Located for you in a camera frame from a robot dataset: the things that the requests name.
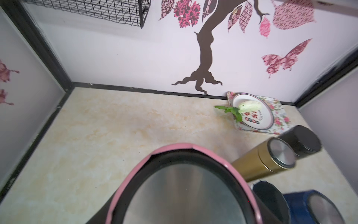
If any white round plate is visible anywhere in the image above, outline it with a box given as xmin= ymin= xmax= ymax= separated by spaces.
xmin=232 ymin=93 xmax=274 ymax=131

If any gold thermos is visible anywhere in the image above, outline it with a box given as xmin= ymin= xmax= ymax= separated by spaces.
xmin=232 ymin=137 xmax=296 ymax=182

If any toy napa cabbage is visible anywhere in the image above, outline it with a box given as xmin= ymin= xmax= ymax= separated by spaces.
xmin=238 ymin=100 xmax=262 ymax=113

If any blue thermos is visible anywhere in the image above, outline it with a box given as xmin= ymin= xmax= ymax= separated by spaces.
xmin=283 ymin=190 xmax=346 ymax=224

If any white thermos black lid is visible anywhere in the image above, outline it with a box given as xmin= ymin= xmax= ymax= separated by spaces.
xmin=253 ymin=181 xmax=291 ymax=224

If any black wire basket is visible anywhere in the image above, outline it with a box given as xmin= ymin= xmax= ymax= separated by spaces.
xmin=25 ymin=0 xmax=152 ymax=28

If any green plastic leaf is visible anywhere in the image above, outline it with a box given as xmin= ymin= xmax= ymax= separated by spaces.
xmin=214 ymin=105 xmax=242 ymax=123

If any pink thermos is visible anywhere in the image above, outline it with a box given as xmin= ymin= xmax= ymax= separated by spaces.
xmin=89 ymin=143 xmax=279 ymax=224

